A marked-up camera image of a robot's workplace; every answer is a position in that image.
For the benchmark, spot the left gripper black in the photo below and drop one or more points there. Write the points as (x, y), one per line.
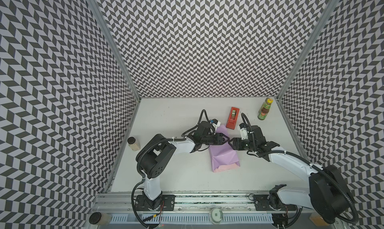
(220, 139)

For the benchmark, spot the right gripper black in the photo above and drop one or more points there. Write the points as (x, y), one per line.
(238, 143)

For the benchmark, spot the pink wrapping paper sheet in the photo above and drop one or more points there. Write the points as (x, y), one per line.
(223, 158)

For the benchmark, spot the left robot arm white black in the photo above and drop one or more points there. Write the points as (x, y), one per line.
(154, 157)

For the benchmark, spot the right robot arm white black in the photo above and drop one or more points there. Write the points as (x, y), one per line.
(326, 190)

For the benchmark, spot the red tape dispenser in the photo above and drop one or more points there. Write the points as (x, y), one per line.
(232, 119)

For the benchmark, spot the green sauce bottle yellow cap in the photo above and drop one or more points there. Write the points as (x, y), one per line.
(265, 108)

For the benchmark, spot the round white button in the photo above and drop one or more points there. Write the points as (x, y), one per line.
(216, 216)

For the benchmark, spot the small jar black lid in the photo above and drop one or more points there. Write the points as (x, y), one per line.
(134, 144)

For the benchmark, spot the right corner jar black lid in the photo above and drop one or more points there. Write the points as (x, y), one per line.
(318, 220)

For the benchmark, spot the corner jar black lid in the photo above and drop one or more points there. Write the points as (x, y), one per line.
(318, 220)
(100, 219)

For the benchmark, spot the left corner jar black lid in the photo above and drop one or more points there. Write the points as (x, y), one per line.
(100, 219)

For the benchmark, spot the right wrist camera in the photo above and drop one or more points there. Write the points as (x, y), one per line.
(243, 132)

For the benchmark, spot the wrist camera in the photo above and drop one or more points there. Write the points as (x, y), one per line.
(215, 123)
(243, 132)

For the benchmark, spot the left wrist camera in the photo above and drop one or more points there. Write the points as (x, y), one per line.
(215, 123)

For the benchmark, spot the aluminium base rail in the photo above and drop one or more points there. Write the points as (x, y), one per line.
(191, 202)

